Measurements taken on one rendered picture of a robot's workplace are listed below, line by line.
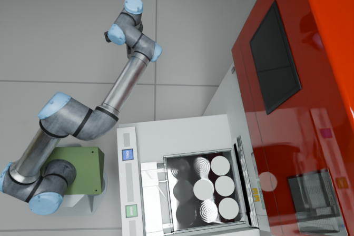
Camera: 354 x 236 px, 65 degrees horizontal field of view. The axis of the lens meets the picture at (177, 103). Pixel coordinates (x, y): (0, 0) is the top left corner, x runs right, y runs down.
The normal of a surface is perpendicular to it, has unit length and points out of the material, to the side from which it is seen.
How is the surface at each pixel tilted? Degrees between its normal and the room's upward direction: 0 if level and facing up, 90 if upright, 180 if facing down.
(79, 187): 45
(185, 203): 0
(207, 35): 0
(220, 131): 0
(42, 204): 49
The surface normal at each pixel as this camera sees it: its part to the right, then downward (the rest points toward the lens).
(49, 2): 0.09, -0.34
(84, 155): 0.08, 0.41
